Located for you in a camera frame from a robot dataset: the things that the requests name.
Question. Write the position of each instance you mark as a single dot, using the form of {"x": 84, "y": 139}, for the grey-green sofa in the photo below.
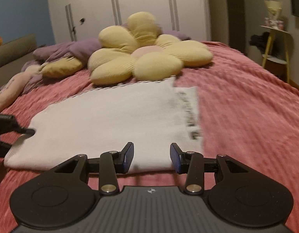
{"x": 13, "y": 55}

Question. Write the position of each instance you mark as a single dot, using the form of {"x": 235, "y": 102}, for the white ribbed knit sweater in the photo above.
{"x": 103, "y": 126}

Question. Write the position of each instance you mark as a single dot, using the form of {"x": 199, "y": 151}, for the wrapped flower bouquet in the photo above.
{"x": 273, "y": 12}

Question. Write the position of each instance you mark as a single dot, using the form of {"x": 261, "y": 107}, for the small yellow pillow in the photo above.
{"x": 63, "y": 68}

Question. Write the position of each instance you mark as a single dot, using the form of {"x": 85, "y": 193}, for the pink ribbed bedspread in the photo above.
{"x": 248, "y": 116}

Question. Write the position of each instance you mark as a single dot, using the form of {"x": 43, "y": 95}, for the beige long plush toy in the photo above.
{"x": 11, "y": 87}

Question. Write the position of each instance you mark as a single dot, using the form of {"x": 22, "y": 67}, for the yellow side table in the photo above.
{"x": 287, "y": 53}

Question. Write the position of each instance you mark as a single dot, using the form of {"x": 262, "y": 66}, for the white wardrobe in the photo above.
{"x": 139, "y": 2}

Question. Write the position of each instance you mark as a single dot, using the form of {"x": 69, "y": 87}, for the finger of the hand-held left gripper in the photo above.
{"x": 6, "y": 125}
{"x": 4, "y": 149}

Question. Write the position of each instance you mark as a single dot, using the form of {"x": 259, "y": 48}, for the purple quilt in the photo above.
{"x": 74, "y": 48}

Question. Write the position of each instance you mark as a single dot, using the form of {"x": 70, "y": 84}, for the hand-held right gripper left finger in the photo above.
{"x": 128, "y": 157}

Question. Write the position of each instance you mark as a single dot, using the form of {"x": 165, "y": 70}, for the yellow flower-shaped pillow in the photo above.
{"x": 149, "y": 60}

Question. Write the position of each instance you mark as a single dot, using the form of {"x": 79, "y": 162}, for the dark cloth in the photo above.
{"x": 258, "y": 42}

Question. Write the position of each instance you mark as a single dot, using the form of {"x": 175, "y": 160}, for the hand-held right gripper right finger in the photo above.
{"x": 174, "y": 157}

